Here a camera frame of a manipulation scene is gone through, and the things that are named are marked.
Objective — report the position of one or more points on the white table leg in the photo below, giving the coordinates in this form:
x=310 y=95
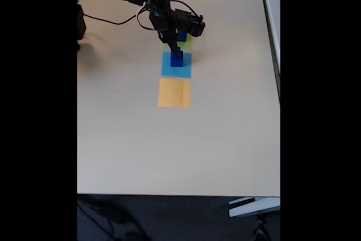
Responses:
x=253 y=208

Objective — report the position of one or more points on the orange paper square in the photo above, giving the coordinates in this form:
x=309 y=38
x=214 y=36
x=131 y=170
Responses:
x=175 y=94

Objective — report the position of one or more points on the light blue paper square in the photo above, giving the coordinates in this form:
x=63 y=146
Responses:
x=166 y=69

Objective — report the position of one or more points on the white side desk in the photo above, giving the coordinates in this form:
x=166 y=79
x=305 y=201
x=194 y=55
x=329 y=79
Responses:
x=272 y=26

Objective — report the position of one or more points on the black camera box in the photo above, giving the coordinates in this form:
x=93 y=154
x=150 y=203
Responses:
x=193 y=25

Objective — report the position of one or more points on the green paper square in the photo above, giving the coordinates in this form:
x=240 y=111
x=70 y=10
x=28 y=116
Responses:
x=186 y=44

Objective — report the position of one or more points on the large blue cube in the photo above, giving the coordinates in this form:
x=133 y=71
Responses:
x=182 y=36

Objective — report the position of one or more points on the medium blue cube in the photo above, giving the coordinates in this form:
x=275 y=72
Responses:
x=176 y=62

